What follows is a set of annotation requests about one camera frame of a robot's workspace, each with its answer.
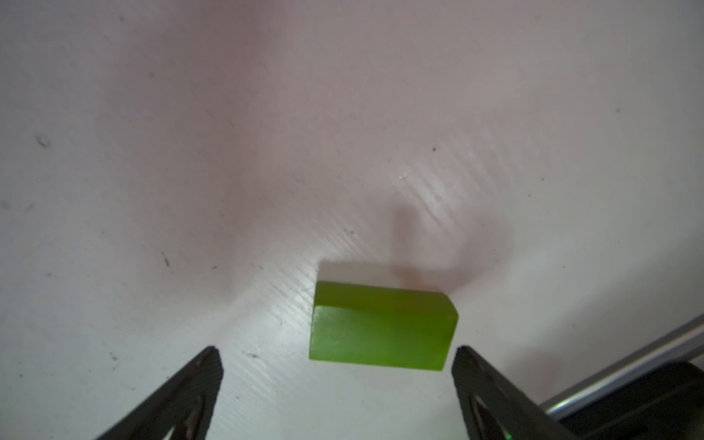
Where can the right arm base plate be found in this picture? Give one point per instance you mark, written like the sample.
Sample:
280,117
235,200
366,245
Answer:
666,403

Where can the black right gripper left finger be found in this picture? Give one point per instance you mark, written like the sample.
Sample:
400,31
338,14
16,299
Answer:
182,408

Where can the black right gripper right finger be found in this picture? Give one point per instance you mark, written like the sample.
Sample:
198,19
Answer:
493,408

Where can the green block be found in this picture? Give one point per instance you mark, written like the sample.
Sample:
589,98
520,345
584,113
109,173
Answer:
382,327

